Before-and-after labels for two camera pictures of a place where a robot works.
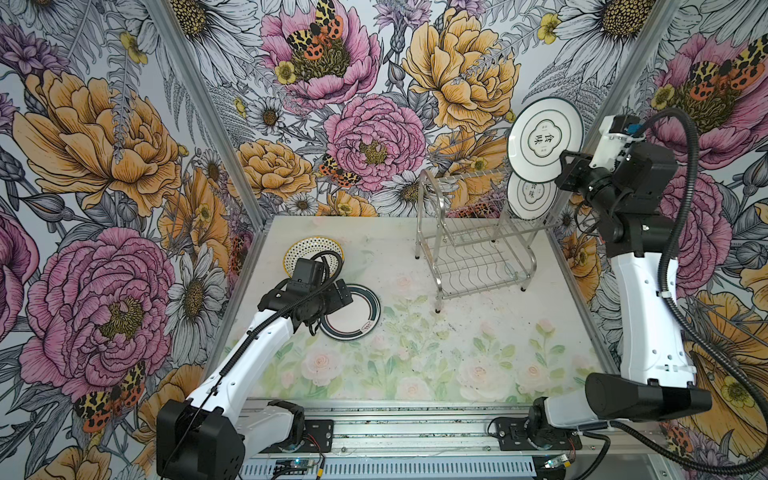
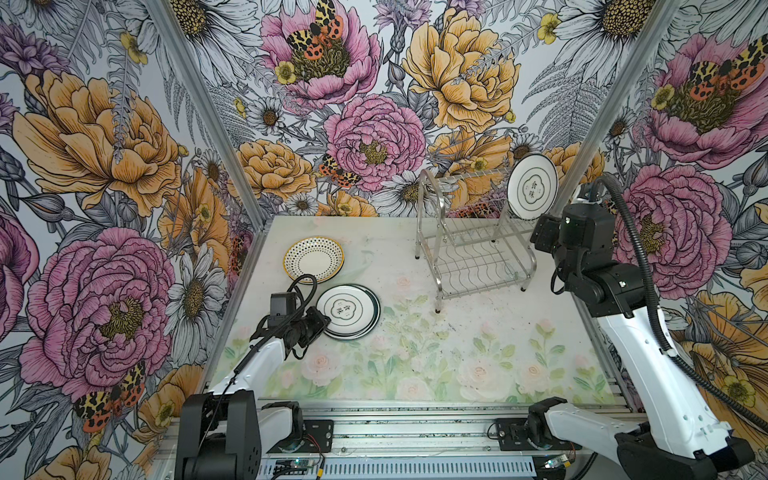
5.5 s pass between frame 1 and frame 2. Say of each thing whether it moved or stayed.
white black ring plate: moved
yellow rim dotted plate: stayed
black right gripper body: moved
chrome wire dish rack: stayed
